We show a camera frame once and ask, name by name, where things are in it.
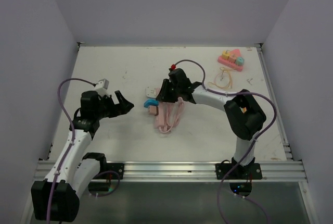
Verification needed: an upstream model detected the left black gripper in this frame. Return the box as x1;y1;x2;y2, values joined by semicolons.
94;90;133;120

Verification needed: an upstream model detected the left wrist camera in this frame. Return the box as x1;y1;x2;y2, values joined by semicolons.
94;79;110;97

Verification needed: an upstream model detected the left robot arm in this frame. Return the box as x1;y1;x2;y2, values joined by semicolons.
31;91;134;222

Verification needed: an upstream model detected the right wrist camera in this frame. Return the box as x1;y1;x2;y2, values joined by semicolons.
168;64;176;77

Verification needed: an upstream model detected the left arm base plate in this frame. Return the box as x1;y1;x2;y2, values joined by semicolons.
99;162;125;180

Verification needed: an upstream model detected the aluminium front rail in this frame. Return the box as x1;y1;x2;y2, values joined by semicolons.
33;160;309;183

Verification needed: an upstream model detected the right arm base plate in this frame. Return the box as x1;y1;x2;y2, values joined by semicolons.
215;159;263;180

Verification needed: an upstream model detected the brown USB charger plug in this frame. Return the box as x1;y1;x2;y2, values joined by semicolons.
148;106;159;116

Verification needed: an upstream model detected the pink power strip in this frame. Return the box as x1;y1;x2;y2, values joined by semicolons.
217;56;244;72
155;89;166;131

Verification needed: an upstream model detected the white plug adapter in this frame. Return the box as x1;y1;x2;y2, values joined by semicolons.
145;86;158;98

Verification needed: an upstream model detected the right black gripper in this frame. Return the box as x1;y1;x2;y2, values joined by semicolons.
157;79;182;103

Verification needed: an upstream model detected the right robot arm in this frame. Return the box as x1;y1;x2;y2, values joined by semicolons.
156;68;266;179

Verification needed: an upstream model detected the teal round plug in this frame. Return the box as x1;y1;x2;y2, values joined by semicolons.
235;56;245;66

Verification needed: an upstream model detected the blue plug adapter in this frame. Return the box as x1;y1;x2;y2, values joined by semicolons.
144;98;159;108

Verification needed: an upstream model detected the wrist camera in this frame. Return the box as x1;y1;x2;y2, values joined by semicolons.
168;64;176;77
94;79;110;97

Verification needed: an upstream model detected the yellow cube plug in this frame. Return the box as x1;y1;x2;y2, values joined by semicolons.
221;50;230;60

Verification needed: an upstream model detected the pink triangular plug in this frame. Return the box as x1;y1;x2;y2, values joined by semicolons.
229;49;242;57

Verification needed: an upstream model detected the pink power strip cord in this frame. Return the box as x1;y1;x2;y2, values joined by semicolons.
156;98;186;134

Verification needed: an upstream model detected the yellow thin cable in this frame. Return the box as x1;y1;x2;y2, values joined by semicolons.
207;67;234;91

